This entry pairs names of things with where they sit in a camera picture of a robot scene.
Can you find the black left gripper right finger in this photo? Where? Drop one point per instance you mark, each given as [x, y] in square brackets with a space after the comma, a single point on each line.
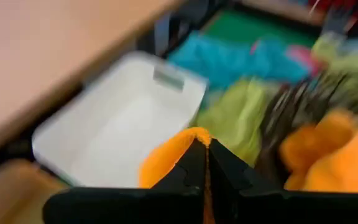
[228, 174]

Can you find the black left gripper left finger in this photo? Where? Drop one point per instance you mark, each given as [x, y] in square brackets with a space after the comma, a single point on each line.
[188, 174]

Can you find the orange microfiber towel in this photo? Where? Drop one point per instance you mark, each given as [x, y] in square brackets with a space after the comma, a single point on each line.
[337, 161]
[163, 161]

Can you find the lime green microfiber towel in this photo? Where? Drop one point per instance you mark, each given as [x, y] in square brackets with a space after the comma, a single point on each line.
[235, 121]

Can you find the turquoise microfiber towel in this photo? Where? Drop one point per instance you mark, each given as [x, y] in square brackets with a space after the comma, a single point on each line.
[222, 60]

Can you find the pink microfiber towel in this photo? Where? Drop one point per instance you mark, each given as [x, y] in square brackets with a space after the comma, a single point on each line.
[303, 57]

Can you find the pale green microfiber towel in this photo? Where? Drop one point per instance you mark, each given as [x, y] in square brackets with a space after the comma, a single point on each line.
[350, 67]

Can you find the white plastic bin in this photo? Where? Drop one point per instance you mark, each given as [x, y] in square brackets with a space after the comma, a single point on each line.
[113, 130]

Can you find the green table mat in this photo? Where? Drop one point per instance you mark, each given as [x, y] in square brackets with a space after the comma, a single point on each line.
[247, 28]

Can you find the tan wooden box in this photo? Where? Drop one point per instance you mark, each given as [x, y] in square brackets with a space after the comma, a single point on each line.
[11, 193]

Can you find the beige desk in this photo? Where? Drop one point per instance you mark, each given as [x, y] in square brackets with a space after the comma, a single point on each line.
[42, 46]

